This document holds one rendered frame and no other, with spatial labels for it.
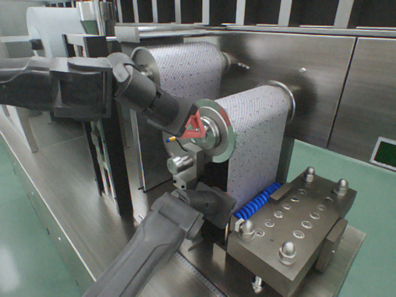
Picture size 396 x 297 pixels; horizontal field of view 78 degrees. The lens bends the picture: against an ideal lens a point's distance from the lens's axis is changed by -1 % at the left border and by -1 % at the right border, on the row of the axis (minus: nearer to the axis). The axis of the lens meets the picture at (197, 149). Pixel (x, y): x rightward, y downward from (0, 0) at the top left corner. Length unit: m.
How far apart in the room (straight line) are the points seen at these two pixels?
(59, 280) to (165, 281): 1.35
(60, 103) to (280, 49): 0.61
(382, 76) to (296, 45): 0.22
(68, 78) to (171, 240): 0.26
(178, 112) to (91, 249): 0.51
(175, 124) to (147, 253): 0.21
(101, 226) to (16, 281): 1.30
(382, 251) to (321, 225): 1.65
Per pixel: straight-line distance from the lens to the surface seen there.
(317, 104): 0.78
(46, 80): 0.38
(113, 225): 0.85
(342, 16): 0.75
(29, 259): 2.20
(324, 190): 0.82
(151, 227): 0.37
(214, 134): 0.52
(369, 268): 2.16
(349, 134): 0.77
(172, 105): 0.43
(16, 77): 0.38
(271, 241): 0.62
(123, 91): 0.38
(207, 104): 0.54
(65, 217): 0.94
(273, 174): 0.77
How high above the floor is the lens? 1.48
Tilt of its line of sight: 28 degrees down
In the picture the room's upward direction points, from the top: straight up
